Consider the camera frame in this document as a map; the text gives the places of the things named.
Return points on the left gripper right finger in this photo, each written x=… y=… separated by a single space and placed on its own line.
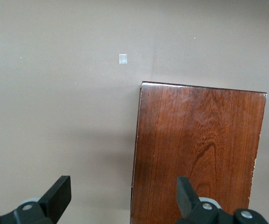
x=188 y=200

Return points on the dark brown wooden cabinet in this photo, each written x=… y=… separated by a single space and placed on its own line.
x=195 y=140

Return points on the small grey tape patch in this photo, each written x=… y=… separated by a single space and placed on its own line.
x=123 y=58

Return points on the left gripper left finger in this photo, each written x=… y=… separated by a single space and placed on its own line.
x=55 y=198

